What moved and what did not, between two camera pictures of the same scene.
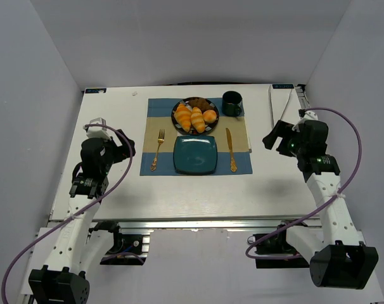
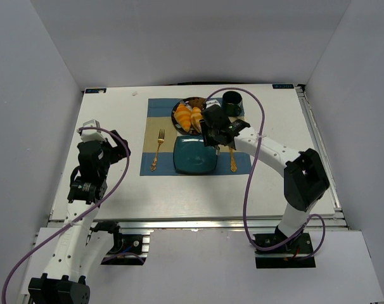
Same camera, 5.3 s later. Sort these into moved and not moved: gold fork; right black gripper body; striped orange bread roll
Moved: right black gripper body
Not moved: gold fork; striped orange bread roll
